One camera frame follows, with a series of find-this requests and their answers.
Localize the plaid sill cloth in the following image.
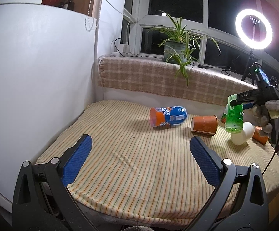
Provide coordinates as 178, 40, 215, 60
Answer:
98, 57, 255, 106

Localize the striped table cloth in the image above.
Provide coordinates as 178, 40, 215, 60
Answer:
34, 100, 279, 226

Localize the spider plant in pot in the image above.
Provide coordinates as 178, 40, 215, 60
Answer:
149, 10, 221, 87

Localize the white plastic cup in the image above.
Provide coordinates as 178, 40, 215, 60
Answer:
231, 122, 255, 146

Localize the white bead cord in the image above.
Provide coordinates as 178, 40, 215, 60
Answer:
84, 0, 135, 33

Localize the blue orange snack cup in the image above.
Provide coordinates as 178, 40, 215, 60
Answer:
150, 106, 188, 127

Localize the ring light on tripod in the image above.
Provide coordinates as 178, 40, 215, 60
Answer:
235, 9, 273, 81

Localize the white power strip with chargers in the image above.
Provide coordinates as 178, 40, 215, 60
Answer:
111, 42, 134, 57

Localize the black cable on sill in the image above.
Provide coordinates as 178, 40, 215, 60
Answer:
114, 37, 246, 77

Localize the small black bottle on shelf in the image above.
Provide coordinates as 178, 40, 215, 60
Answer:
58, 0, 75, 11

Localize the green plastic cup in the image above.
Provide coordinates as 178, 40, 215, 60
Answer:
225, 94, 243, 134

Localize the grey gloved right hand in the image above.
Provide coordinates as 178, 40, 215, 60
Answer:
252, 100, 279, 137

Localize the orange paper cup right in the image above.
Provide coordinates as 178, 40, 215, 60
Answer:
252, 126, 269, 145

